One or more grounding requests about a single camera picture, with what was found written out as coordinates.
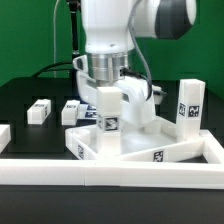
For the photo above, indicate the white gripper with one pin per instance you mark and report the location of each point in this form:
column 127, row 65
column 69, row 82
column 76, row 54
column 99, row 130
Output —
column 95, row 71

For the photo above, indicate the white desk top tray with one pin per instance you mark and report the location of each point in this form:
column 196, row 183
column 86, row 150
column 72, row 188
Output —
column 156, row 142

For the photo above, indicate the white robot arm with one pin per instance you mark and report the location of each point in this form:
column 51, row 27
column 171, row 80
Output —
column 111, row 28

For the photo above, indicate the fiducial marker sheet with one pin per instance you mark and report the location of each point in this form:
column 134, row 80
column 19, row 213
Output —
column 87, row 111

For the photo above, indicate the white right fence piece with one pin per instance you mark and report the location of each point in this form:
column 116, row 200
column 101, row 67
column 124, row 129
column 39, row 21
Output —
column 213, row 152

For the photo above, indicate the white fence piece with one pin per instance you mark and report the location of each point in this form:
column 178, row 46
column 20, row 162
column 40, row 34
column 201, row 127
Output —
column 5, row 136
column 213, row 152

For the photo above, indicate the white left fence piece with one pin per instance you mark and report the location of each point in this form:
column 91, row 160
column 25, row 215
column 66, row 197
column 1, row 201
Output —
column 5, row 136

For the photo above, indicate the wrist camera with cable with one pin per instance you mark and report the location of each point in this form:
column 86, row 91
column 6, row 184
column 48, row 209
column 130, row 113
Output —
column 155, row 91

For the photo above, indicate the white front fence wall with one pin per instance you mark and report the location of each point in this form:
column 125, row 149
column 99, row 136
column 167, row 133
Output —
column 112, row 173

